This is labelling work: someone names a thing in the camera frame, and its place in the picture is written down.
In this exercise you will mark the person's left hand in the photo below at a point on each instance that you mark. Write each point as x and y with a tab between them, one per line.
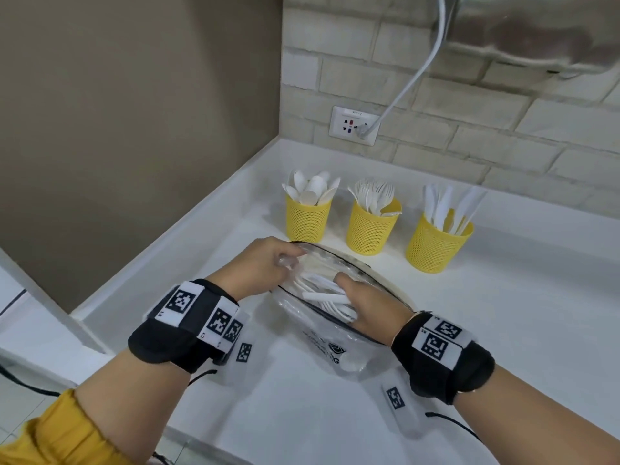
256	268

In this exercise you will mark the black left wrist band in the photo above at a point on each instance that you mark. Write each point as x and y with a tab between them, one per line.
164	338

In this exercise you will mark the bunch of sorted white forks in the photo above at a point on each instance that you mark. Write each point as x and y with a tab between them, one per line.
375	193

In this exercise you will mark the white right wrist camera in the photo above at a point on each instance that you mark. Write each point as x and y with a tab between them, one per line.
397	399

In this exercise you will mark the yellow sleeve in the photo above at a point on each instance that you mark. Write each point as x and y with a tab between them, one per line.
63	435

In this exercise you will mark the black right wrist band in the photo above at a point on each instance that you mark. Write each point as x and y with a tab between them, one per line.
450	372

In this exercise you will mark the black wrist band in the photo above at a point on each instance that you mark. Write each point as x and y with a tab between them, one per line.
450	372
164	338

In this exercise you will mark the steel wall hand dryer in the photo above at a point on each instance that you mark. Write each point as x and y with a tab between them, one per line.
533	24

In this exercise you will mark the person's left forearm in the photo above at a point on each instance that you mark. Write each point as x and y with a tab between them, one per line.
126	397

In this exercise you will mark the bunch of sorted white spoons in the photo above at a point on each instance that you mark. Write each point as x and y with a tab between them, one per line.
315	186

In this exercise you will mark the white wall socket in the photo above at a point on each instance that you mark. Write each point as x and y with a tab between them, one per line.
349	124

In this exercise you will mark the packed bundle of white cutlery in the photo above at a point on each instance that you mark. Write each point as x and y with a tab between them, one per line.
319	295

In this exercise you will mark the clear plastic cutlery bag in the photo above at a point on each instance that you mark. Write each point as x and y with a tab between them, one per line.
339	348

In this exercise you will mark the bunch of sorted white knives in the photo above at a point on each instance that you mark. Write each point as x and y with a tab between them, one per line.
443	208

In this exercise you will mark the person's right hand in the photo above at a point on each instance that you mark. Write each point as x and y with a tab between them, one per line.
378	314

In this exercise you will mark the person's right forearm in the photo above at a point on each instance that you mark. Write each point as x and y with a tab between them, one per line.
537	421

